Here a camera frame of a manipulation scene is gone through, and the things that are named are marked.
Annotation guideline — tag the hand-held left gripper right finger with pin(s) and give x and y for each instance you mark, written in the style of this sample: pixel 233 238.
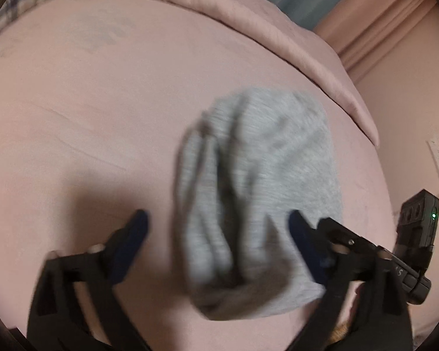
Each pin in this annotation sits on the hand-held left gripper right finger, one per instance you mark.
pixel 309 252

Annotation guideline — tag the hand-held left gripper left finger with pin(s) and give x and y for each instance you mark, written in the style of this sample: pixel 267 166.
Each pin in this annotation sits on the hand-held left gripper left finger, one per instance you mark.
pixel 131 241

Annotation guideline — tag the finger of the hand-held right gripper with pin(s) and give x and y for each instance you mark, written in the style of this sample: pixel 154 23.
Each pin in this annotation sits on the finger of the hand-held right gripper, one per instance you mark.
pixel 351 243

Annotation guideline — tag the grey printed sweatshirt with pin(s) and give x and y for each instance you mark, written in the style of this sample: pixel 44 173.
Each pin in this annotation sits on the grey printed sweatshirt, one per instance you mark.
pixel 259 161

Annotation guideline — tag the pink curtain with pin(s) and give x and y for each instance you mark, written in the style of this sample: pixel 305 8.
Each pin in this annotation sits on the pink curtain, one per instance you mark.
pixel 380 33

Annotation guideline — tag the pink folded duvet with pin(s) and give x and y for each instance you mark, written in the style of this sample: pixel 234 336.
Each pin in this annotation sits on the pink folded duvet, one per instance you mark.
pixel 241 14

